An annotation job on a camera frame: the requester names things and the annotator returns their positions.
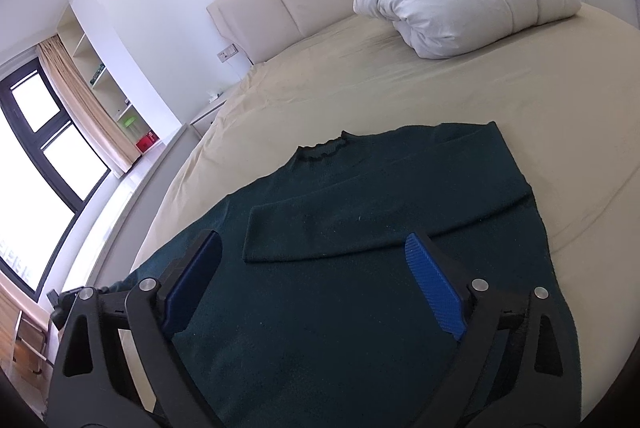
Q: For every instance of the cream padded headboard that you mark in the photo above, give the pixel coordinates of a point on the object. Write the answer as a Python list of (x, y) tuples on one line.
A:
[(262, 29)]

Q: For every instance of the beige bed sheet mattress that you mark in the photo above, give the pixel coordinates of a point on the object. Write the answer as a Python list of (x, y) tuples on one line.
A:
[(565, 97)]

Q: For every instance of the black framed window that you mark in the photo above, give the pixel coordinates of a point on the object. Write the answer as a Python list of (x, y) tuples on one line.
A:
[(49, 171)]

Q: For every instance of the white wall shelf unit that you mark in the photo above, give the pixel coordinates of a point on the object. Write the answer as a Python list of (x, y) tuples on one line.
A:
[(95, 73)]

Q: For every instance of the wall power socket panel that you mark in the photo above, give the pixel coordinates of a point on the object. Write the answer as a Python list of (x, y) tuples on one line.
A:
[(227, 53)]

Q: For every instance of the beige curtain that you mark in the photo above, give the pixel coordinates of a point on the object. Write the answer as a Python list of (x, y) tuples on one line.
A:
[(95, 125)]

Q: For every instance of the dark green sweater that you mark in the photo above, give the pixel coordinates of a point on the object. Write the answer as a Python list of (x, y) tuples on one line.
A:
[(313, 317)]

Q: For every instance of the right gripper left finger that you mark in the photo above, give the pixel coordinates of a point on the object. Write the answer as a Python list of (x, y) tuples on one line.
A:
[(92, 385)]

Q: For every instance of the red box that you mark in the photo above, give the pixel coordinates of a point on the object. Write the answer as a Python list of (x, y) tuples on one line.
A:
[(146, 141)]

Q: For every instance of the white bedside table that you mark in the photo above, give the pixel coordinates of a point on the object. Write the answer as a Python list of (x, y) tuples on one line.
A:
[(205, 118)]

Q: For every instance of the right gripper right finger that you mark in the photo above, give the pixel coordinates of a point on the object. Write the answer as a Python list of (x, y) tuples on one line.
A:
[(514, 365)]

